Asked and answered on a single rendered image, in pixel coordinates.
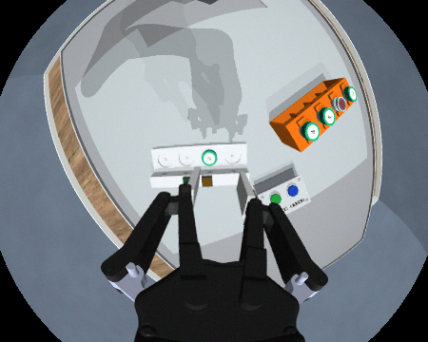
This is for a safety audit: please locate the white tray with round nests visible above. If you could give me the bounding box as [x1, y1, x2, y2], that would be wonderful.
[149, 143, 249, 188]

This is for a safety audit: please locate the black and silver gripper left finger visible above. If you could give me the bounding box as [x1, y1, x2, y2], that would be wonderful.
[101, 166, 210, 311]

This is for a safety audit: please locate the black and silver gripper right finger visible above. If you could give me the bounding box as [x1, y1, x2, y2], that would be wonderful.
[236, 172, 328, 311]

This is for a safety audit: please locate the orange tube rack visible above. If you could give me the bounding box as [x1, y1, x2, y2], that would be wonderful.
[269, 78, 349, 152]

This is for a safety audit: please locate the light grey bench mat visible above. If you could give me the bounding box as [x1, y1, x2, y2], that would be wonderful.
[75, 0, 367, 246]

